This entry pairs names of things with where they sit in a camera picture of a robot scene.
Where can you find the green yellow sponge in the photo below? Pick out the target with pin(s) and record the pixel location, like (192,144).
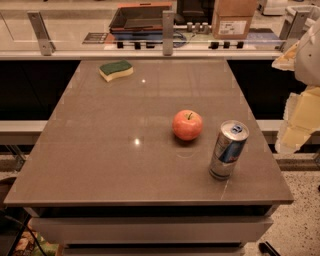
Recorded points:
(114,70)

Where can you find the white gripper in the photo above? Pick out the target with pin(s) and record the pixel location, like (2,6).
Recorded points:
(308,58)

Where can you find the red apple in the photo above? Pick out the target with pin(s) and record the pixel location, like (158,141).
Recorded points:
(187,125)

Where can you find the dark open tray box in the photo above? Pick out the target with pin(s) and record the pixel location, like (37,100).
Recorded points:
(139,17)

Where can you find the right metal glass bracket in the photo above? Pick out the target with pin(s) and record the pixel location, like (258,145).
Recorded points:
(292,29)

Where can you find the cardboard box with label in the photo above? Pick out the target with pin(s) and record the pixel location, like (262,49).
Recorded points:
(232,18)

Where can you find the left metal glass bracket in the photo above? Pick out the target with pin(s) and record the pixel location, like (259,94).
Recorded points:
(47,47)

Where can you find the grey table drawer front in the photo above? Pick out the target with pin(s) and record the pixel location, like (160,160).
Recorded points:
(149,230)

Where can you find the silver blue redbull can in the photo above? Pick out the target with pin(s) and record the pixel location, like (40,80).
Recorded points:
(229,144)

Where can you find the black object on floor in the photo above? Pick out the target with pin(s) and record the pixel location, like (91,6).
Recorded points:
(266,247)

